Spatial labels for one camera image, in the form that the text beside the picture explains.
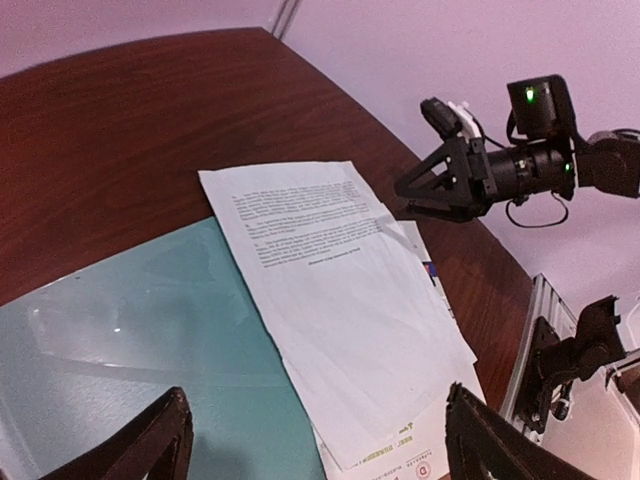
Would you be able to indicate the right aluminium wall post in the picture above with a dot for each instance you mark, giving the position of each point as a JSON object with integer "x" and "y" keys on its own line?
{"x": 285, "y": 15}

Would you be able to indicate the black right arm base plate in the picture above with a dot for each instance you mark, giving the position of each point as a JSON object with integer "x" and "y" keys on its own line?
{"x": 553, "y": 362}

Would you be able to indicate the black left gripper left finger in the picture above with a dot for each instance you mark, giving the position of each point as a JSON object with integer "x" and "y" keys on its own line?
{"x": 156, "y": 444}

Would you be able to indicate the aluminium front rail frame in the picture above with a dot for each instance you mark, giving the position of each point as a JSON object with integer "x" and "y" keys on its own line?
{"x": 546, "y": 302}

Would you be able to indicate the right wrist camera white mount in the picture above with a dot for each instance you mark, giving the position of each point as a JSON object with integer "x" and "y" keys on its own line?
{"x": 450, "y": 120}

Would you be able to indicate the colourful printed brochure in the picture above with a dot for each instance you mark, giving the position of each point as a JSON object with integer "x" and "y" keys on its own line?
{"x": 419, "y": 450}

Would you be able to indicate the white printed text sheets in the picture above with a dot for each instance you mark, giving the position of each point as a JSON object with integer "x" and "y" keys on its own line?
{"x": 366, "y": 340}

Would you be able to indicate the teal file folder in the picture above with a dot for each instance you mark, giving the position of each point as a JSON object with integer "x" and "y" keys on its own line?
{"x": 83, "y": 355}

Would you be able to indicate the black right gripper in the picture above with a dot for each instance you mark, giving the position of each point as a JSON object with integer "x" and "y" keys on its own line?
{"x": 481, "y": 179}

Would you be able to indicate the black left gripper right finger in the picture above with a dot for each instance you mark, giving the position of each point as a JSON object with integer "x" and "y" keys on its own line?
{"x": 482, "y": 445}

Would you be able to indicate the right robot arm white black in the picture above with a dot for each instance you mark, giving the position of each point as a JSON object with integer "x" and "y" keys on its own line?
{"x": 541, "y": 108}

